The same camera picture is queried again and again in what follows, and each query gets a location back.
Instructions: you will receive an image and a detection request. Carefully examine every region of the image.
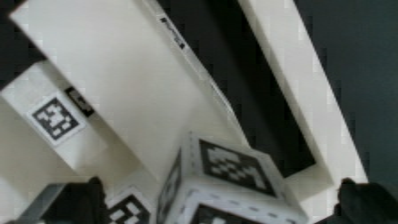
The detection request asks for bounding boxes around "white tagged cube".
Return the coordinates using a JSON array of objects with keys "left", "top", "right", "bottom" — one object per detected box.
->
[{"left": 155, "top": 132, "right": 309, "bottom": 224}]

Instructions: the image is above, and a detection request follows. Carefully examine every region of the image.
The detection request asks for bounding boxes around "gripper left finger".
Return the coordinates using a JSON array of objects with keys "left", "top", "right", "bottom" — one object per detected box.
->
[{"left": 13, "top": 177, "right": 110, "bottom": 224}]

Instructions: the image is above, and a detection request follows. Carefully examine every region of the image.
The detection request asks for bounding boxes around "white chair back frame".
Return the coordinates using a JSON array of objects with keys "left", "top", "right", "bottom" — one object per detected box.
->
[{"left": 0, "top": 0, "right": 251, "bottom": 224}]

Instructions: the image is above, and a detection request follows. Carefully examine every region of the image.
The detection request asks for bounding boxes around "white right fence wall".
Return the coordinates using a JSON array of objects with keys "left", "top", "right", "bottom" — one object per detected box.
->
[{"left": 238, "top": 0, "right": 368, "bottom": 222}]

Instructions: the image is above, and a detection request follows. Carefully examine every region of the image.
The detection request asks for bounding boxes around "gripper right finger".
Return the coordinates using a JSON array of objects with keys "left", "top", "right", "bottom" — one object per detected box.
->
[{"left": 329, "top": 178, "right": 398, "bottom": 224}]

